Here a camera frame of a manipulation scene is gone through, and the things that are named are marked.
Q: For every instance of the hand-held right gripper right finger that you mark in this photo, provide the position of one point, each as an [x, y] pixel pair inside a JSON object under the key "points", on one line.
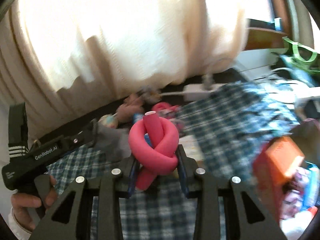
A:
{"points": [[182, 175]]}

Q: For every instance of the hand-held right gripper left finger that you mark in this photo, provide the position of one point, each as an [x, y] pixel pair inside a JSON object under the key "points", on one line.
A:
{"points": [[132, 177]]}

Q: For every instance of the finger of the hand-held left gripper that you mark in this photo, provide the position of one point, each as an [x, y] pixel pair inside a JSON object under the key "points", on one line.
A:
{"points": [[83, 135]]}

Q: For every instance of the knotted pink foam roller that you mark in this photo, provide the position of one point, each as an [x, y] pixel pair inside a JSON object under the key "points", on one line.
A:
{"points": [[160, 160]]}

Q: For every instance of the orange storage box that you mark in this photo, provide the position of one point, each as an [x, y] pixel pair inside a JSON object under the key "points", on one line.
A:
{"points": [[277, 160]]}

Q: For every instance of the person's left hand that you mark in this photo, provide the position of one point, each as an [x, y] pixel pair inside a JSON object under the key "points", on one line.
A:
{"points": [[25, 205]]}

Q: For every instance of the grey cloth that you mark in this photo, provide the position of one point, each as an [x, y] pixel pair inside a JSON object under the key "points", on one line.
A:
{"points": [[111, 138]]}

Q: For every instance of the pastel fluffy ball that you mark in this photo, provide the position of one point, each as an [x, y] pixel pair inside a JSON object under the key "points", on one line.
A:
{"points": [[110, 122]]}

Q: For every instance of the pink foam hair roller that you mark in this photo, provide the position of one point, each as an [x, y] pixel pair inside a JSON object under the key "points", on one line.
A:
{"points": [[165, 108]]}

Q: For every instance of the blue plaid cloth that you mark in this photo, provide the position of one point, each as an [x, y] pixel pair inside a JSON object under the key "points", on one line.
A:
{"points": [[225, 120]]}

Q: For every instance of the grey sock ball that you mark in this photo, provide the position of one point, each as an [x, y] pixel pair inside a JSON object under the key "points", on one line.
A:
{"points": [[150, 95]]}

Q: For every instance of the white power strip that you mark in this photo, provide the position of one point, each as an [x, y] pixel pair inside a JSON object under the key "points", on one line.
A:
{"points": [[196, 91]]}

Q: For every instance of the cream curtain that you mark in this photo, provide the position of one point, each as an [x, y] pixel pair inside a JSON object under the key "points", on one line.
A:
{"points": [[125, 30]]}

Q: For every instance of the wooden shelf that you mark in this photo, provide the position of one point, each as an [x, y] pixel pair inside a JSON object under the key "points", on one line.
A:
{"points": [[265, 37]]}

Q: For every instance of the green bag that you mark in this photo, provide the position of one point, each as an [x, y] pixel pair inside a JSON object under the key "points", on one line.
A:
{"points": [[297, 52]]}

